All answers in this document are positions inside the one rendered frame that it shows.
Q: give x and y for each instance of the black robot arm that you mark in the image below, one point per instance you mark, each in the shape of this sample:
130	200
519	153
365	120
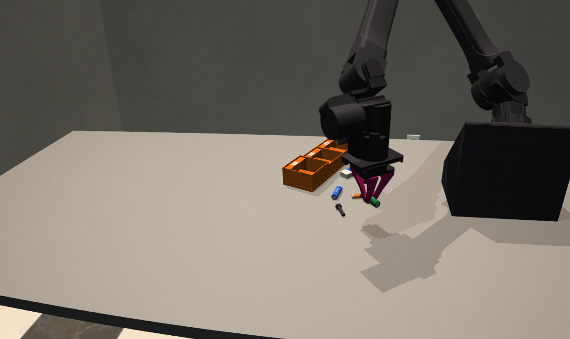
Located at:
343	118

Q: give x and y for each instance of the blue rectangular block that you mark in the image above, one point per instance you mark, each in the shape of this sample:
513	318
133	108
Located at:
346	173

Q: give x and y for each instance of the green aa battery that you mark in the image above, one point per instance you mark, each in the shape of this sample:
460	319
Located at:
375	202

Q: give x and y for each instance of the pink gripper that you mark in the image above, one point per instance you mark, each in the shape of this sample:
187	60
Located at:
375	159

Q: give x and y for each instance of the orange rack of three bins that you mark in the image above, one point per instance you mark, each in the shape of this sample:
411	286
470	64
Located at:
311	170

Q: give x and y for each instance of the black hex bolt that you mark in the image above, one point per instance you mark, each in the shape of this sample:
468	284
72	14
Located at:
339	207

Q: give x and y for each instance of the blue aa battery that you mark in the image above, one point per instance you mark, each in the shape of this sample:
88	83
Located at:
337	192

